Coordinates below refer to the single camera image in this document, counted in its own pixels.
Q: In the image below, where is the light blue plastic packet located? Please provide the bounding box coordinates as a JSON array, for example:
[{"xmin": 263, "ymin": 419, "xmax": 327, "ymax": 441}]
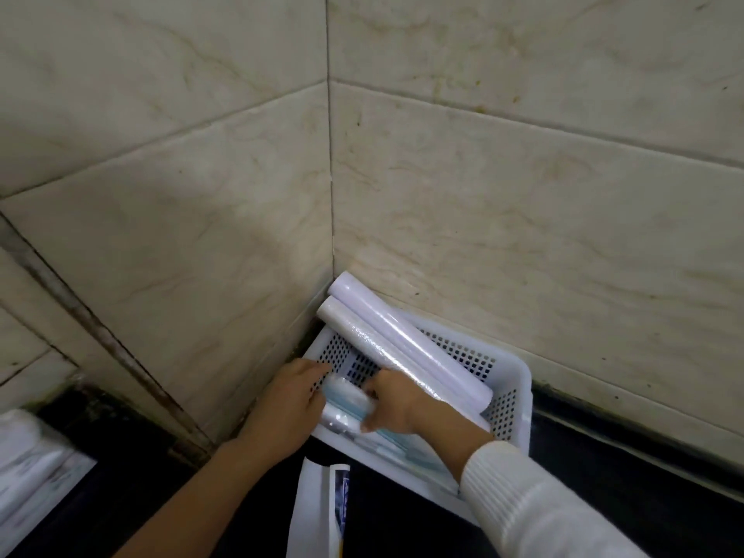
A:
[{"xmin": 321, "ymin": 372, "xmax": 376, "ymax": 424}]

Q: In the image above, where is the person's left hand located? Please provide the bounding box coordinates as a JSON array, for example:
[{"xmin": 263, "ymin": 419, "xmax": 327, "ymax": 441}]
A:
[{"xmin": 238, "ymin": 359, "xmax": 331, "ymax": 467}]

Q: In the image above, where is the person's right forearm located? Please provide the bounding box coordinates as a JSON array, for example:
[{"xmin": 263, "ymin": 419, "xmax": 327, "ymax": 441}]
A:
[{"xmin": 407, "ymin": 395, "xmax": 649, "ymax": 558}]

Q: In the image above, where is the person's left forearm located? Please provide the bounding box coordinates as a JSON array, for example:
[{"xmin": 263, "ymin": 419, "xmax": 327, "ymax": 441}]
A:
[{"xmin": 113, "ymin": 437, "xmax": 277, "ymax": 558}]

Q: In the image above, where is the smooth white paper roll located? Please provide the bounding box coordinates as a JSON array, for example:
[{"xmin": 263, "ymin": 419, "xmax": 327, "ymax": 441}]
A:
[{"xmin": 328, "ymin": 271, "xmax": 494, "ymax": 412}]

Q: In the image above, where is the person's right hand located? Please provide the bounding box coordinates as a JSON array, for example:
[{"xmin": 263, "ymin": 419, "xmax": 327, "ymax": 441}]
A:
[{"xmin": 360, "ymin": 369, "xmax": 436, "ymax": 434}]

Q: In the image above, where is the textured white film roll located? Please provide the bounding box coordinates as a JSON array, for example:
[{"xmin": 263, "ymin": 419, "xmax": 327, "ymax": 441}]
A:
[{"xmin": 316, "ymin": 296, "xmax": 490, "ymax": 432}]

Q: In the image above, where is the white paper bag blue print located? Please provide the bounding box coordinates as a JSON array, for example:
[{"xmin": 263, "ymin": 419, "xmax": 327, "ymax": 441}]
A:
[{"xmin": 286, "ymin": 457, "xmax": 351, "ymax": 558}]

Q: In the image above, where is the flat pale blue packet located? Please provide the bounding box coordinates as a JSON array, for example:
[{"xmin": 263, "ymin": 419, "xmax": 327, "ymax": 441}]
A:
[{"xmin": 356, "ymin": 429, "xmax": 464, "ymax": 496}]

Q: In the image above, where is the white plastic container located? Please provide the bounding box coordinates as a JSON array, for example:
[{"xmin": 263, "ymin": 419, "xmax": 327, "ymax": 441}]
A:
[{"xmin": 0, "ymin": 409, "xmax": 97, "ymax": 556}]

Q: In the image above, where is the clear wrapped white roll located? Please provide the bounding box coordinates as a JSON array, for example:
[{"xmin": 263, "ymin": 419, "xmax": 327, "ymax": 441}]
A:
[{"xmin": 319, "ymin": 403, "xmax": 362, "ymax": 437}]

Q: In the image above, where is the white perforated plastic basket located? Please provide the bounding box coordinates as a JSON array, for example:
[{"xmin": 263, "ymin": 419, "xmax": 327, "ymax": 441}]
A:
[{"xmin": 302, "ymin": 308, "xmax": 533, "ymax": 527}]

